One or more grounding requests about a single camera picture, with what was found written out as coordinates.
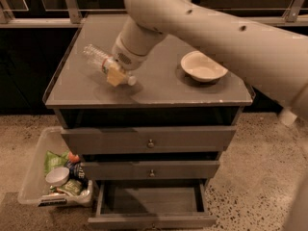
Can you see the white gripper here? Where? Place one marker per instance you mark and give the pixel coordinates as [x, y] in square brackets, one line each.
[127, 58]

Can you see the clear plastic water bottle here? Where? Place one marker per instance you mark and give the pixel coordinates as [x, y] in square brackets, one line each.
[100, 60]

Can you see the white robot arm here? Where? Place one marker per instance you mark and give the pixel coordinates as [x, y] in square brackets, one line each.
[272, 60]

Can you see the grey top drawer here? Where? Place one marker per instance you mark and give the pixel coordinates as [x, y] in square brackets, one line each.
[141, 140]

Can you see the grey drawer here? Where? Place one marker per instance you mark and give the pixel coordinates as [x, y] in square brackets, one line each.
[141, 140]
[151, 205]
[143, 170]

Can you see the grey drawer cabinet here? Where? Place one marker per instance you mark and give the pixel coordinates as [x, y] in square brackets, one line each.
[164, 95]

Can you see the grey middle drawer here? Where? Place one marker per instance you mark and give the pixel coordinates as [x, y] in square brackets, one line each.
[143, 170]

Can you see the grey bottom drawer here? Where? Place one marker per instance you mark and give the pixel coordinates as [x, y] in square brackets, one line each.
[151, 205]

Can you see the metal window railing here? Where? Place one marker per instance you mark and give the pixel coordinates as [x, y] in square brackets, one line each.
[71, 13]

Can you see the white paper bowl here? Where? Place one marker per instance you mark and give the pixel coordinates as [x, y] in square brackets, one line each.
[201, 68]

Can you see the blue snack bag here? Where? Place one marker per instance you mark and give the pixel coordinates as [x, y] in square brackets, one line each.
[75, 171]

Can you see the green snack bag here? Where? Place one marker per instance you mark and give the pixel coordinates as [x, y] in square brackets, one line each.
[53, 160]

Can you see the small white bowl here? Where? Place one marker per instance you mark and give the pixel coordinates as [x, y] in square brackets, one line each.
[57, 176]

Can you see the green packet in bin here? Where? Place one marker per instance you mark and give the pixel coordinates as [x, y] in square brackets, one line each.
[72, 187]

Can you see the clear plastic storage bin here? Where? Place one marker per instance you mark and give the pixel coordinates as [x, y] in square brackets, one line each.
[35, 190]

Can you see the white cylindrical post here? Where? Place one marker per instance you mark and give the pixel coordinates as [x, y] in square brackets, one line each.
[286, 117]

